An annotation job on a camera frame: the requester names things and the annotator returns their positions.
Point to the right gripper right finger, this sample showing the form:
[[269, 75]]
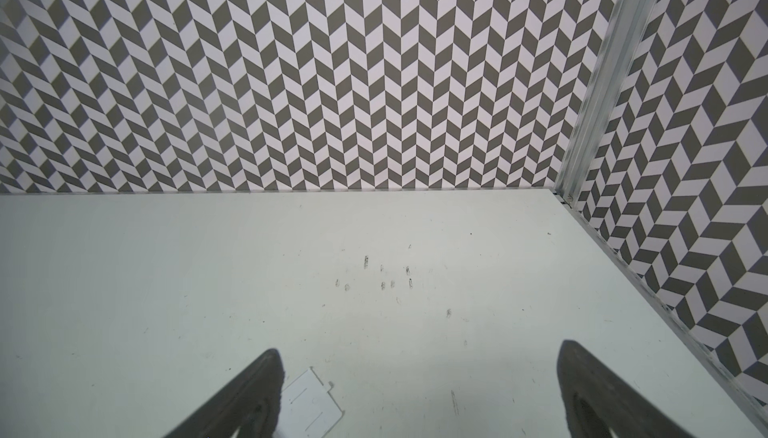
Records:
[[598, 403]]

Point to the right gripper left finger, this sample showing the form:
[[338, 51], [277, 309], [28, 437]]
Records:
[[247, 406]]

